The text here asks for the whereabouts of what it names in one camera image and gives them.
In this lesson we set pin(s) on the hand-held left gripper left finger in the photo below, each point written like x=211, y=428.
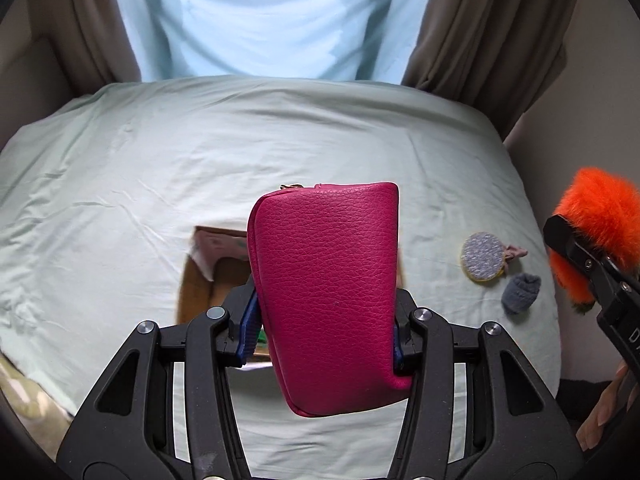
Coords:
x=248, y=317

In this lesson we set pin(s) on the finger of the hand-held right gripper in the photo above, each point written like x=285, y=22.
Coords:
x=580, y=252

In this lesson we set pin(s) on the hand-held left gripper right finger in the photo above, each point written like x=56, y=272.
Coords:
x=397, y=342

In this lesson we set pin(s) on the orange fluffy plush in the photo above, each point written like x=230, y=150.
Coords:
x=597, y=210

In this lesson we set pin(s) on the cardboard box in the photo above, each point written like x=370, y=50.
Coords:
x=200, y=295

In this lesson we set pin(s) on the pink leather pouch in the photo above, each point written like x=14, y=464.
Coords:
x=327, y=300

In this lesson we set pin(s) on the person's right hand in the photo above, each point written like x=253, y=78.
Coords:
x=602, y=410

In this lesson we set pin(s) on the small pink bow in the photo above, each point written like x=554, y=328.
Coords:
x=515, y=253

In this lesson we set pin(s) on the grey sock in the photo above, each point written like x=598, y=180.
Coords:
x=520, y=294

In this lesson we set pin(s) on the round grey yellow sponge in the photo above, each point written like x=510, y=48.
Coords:
x=482, y=257

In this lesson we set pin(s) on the patterned beige cloth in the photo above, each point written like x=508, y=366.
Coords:
x=27, y=395

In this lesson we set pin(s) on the brown curtain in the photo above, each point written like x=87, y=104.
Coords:
x=480, y=30
x=100, y=20

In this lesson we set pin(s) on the light blue sheer curtain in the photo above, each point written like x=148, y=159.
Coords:
x=265, y=15

